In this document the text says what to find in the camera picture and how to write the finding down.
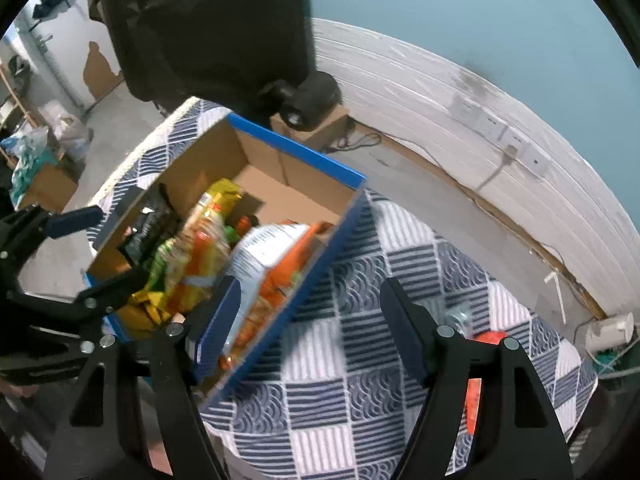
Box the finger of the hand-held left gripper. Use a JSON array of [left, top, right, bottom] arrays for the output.
[[0, 204, 106, 273], [5, 265, 152, 358]]

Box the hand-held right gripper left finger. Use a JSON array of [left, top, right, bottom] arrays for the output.
[[42, 275, 244, 480]]

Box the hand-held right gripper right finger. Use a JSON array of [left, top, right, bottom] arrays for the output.
[[380, 277, 576, 480]]

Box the black snack packet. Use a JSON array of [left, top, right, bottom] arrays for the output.
[[117, 185, 182, 267]]

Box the orange noodle snack packet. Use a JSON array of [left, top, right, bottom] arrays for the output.
[[169, 200, 234, 317]]

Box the pale blue orange snack packet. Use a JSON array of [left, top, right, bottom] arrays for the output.
[[220, 221, 337, 372]]

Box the blue cardboard box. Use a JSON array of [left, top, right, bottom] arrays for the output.
[[82, 112, 368, 409]]

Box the gold snack packet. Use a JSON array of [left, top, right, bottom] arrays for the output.
[[127, 177, 246, 326]]

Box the blue white patterned tablecloth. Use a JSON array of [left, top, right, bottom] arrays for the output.
[[87, 97, 601, 480]]

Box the cardboard box with teal cloth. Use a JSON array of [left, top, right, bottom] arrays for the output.
[[10, 152, 79, 215]]

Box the clear plastic wrapper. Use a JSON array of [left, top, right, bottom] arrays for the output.
[[442, 302, 477, 337]]

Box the white plastic bag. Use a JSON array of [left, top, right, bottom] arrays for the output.
[[49, 102, 94, 162]]

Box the red-orange snack packet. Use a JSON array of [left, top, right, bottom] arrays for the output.
[[462, 329, 507, 436]]

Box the wooden shelf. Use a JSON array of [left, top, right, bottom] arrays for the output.
[[0, 55, 51, 171]]

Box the white plastic pipe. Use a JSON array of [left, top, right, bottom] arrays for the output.
[[545, 270, 569, 326]]

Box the brown cardboard box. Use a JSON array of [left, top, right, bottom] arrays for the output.
[[270, 105, 354, 154]]

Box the black office chair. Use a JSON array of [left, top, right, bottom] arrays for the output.
[[92, 0, 344, 131]]

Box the white cable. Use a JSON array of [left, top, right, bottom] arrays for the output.
[[472, 149, 516, 194]]

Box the black cable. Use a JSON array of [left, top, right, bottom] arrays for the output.
[[320, 129, 385, 155]]

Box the white wall socket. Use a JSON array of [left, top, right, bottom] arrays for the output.
[[477, 112, 506, 139], [525, 147, 554, 177], [502, 130, 531, 159], [449, 94, 478, 122]]

